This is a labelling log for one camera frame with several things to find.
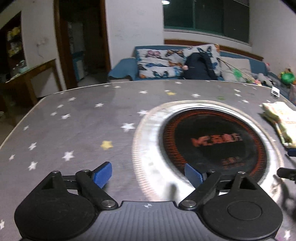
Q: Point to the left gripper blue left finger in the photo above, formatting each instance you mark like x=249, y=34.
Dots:
x=102, y=174

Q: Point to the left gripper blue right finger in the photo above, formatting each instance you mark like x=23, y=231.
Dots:
x=194, y=177

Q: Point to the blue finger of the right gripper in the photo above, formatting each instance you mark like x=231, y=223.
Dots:
x=291, y=152

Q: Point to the colourful patterned children's cloth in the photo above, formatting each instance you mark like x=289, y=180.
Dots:
x=283, y=119

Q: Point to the round black induction cooktop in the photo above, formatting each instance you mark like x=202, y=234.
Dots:
x=207, y=134

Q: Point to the grey star-patterned table cover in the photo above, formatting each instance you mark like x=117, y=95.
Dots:
x=120, y=122

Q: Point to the small white device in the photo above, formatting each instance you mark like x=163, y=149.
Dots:
x=275, y=92

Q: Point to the green toy bowl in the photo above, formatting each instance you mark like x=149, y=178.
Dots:
x=287, y=77

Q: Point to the pile of small toys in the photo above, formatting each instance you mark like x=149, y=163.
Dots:
x=264, y=80

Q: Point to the beige cushion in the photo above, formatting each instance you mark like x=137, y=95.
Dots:
x=235, y=69

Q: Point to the blue sofa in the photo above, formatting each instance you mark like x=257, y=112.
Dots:
x=127, y=68

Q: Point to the dark navy backpack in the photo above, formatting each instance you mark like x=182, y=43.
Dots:
x=198, y=66

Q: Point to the dark wooden side table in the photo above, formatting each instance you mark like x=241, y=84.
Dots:
x=26, y=77

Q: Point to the large butterfly pillow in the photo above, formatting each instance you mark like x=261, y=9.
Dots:
x=153, y=63

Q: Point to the upright butterfly pillow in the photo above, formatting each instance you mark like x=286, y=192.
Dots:
x=212, y=50

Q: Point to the dark green window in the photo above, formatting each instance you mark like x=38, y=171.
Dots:
x=226, y=18

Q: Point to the dark wooden doorway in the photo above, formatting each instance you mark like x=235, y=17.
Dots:
x=82, y=42

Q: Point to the dark wall shelf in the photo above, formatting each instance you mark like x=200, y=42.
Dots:
x=12, y=53

